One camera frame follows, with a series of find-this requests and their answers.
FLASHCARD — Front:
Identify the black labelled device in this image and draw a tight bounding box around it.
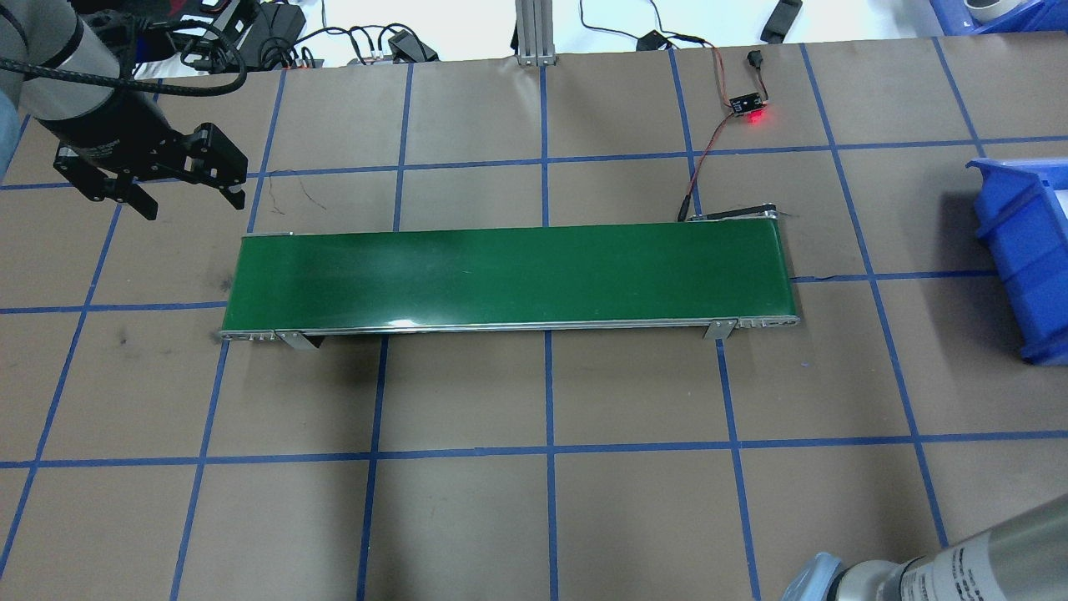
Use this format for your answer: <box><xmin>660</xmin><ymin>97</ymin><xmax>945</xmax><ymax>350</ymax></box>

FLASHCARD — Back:
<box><xmin>171</xmin><ymin>0</ymin><xmax>259</xmax><ymax>36</ymax></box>

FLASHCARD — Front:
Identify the black power brick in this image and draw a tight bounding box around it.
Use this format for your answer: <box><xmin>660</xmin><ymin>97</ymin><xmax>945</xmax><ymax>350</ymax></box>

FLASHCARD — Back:
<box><xmin>249</xmin><ymin>3</ymin><xmax>308</xmax><ymax>56</ymax></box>

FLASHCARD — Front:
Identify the green conveyor belt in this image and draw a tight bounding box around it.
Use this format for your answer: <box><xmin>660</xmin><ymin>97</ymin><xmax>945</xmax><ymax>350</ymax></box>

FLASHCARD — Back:
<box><xmin>217</xmin><ymin>210</ymin><xmax>804</xmax><ymax>351</ymax></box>

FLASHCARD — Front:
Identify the long black power adapter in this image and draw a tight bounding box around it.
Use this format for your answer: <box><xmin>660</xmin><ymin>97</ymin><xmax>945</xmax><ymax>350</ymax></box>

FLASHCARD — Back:
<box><xmin>759</xmin><ymin>0</ymin><xmax>804</xmax><ymax>45</ymax></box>

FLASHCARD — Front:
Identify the blue bin with fittings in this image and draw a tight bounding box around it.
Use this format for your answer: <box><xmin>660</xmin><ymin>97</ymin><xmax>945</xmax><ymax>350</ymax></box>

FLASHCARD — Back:
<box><xmin>929</xmin><ymin>0</ymin><xmax>1068</xmax><ymax>36</ymax></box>

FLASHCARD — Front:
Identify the white mug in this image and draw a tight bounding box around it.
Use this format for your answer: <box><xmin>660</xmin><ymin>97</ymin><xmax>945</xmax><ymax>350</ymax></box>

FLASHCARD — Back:
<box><xmin>964</xmin><ymin>0</ymin><xmax>1025</xmax><ymax>23</ymax></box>

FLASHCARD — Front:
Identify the blue plastic bin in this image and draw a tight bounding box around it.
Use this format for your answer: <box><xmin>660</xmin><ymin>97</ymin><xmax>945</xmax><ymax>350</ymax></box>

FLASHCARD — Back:
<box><xmin>966</xmin><ymin>157</ymin><xmax>1068</xmax><ymax>366</ymax></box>

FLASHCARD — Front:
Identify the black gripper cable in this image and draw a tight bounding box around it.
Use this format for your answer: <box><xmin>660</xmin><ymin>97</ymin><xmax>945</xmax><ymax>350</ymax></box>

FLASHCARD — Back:
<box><xmin>0</xmin><ymin>21</ymin><xmax>249</xmax><ymax>97</ymax></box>

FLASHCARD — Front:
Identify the aluminium profile post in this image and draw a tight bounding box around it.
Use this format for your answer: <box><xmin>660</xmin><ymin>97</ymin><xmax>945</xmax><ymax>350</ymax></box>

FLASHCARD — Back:
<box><xmin>514</xmin><ymin>0</ymin><xmax>557</xmax><ymax>67</ymax></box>

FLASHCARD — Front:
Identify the red black conveyor wire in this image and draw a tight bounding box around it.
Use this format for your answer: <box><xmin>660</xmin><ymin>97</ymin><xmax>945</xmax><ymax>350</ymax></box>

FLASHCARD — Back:
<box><xmin>678</xmin><ymin>113</ymin><xmax>735</xmax><ymax>223</ymax></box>

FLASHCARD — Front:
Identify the red black board wire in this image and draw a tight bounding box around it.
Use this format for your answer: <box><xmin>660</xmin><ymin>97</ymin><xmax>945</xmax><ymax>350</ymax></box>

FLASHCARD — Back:
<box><xmin>666</xmin><ymin>32</ymin><xmax>737</xmax><ymax>103</ymax></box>

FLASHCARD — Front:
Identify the black plug with wire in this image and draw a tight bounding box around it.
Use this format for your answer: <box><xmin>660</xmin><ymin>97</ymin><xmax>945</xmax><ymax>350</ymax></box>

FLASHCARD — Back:
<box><xmin>745</xmin><ymin>48</ymin><xmax>773</xmax><ymax>105</ymax></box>

